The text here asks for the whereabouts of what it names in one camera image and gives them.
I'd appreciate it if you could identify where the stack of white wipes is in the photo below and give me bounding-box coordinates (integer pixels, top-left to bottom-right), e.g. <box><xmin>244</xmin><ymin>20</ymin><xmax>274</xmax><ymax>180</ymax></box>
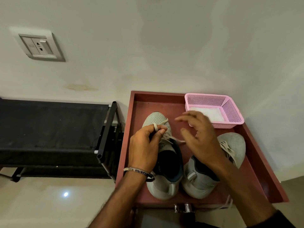
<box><xmin>189</xmin><ymin>107</ymin><xmax>225</xmax><ymax>123</ymax></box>

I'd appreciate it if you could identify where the person's right forearm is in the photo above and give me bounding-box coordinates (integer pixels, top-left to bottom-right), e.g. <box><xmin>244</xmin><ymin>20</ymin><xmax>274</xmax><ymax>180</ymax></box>
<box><xmin>210</xmin><ymin>160</ymin><xmax>278</xmax><ymax>227</ymax></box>

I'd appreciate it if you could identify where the silver bracelet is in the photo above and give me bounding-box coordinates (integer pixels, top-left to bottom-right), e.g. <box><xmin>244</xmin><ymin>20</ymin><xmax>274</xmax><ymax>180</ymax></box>
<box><xmin>123</xmin><ymin>167</ymin><xmax>155</xmax><ymax>183</ymax></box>

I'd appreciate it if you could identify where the black shoe rack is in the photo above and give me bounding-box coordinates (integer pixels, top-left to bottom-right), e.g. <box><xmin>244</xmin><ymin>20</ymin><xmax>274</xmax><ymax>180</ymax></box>
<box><xmin>0</xmin><ymin>98</ymin><xmax>124</xmax><ymax>183</ymax></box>

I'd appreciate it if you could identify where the reddish-brown side table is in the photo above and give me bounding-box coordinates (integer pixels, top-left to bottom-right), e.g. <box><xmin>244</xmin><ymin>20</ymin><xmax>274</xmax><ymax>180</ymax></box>
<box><xmin>115</xmin><ymin>91</ymin><xmax>290</xmax><ymax>209</ymax></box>

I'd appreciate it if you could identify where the person's right hand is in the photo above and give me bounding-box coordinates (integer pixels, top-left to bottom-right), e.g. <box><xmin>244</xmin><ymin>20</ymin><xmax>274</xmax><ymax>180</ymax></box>
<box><xmin>174</xmin><ymin>111</ymin><xmax>226</xmax><ymax>173</ymax></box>

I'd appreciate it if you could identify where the grey sneaker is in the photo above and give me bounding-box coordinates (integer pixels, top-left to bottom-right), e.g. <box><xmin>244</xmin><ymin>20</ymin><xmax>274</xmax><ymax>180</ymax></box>
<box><xmin>142</xmin><ymin>112</ymin><xmax>186</xmax><ymax>200</ymax></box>
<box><xmin>181</xmin><ymin>132</ymin><xmax>246</xmax><ymax>209</ymax></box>

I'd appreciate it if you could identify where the person's left forearm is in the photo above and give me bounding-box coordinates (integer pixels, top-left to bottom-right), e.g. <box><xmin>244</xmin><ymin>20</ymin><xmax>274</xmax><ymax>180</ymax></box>
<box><xmin>88</xmin><ymin>171</ymin><xmax>152</xmax><ymax>228</ymax></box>

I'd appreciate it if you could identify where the white wall socket plate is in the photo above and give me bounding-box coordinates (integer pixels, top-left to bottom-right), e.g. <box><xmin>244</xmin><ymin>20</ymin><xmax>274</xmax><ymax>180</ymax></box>
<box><xmin>9</xmin><ymin>26</ymin><xmax>66</xmax><ymax>62</ymax></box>

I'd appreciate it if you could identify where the person's left hand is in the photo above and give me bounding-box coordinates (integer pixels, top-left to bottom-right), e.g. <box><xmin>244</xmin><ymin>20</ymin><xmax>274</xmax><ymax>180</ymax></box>
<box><xmin>128</xmin><ymin>124</ymin><xmax>168</xmax><ymax>174</ymax></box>

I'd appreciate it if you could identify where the pink plastic basket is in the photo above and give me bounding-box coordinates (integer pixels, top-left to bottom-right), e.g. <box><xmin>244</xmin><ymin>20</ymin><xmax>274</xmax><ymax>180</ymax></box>
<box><xmin>184</xmin><ymin>93</ymin><xmax>245</xmax><ymax>129</ymax></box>

